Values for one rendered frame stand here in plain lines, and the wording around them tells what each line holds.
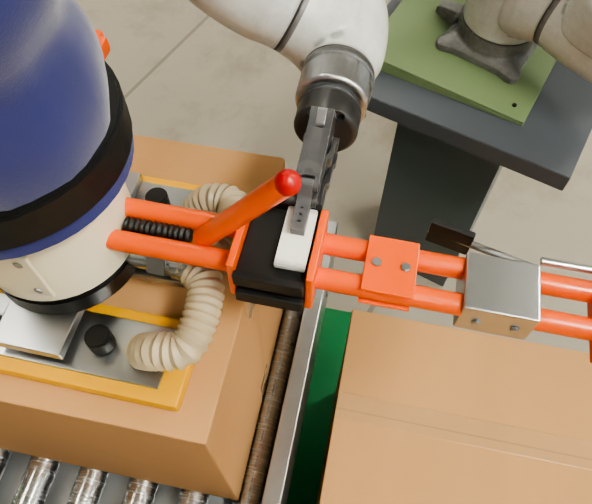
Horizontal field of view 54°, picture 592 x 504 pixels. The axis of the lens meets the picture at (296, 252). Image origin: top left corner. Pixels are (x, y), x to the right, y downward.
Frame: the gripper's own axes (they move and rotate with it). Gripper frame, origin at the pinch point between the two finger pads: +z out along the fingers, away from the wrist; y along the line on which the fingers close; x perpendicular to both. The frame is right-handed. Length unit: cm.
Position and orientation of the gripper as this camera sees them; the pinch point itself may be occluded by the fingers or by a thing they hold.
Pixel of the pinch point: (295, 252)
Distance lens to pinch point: 57.9
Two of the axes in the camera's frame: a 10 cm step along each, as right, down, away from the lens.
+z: -2.0, 8.3, -5.1
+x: -9.8, -1.7, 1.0
